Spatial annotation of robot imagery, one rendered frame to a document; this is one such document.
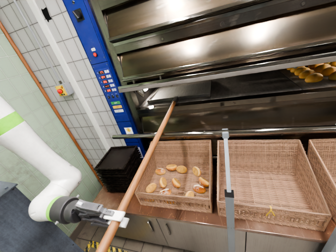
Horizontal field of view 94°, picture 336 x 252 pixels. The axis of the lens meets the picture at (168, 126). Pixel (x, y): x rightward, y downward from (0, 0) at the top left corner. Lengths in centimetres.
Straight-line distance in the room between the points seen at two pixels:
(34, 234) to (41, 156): 58
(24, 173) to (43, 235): 68
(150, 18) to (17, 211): 128
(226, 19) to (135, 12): 55
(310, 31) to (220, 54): 44
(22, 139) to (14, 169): 100
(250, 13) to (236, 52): 19
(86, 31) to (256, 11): 104
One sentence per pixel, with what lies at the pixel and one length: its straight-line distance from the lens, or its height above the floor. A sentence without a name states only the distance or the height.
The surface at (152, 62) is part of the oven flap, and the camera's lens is 119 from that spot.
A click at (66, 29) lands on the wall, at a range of 151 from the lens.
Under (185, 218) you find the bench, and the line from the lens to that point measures 126.
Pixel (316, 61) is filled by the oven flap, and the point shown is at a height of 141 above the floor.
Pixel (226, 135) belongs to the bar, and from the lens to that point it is 88.
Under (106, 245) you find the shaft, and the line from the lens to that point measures 61.
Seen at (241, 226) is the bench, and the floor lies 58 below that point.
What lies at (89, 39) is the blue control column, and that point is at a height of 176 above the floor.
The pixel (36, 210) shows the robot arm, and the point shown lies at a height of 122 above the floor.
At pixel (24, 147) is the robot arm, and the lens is 81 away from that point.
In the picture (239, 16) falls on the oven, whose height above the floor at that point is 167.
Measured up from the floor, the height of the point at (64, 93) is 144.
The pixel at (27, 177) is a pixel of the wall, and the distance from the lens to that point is 185.
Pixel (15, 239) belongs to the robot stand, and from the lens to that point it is 124.
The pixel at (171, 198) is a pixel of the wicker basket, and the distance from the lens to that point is 121.
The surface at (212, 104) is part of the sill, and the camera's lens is 121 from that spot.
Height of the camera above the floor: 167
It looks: 29 degrees down
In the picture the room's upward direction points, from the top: 14 degrees counter-clockwise
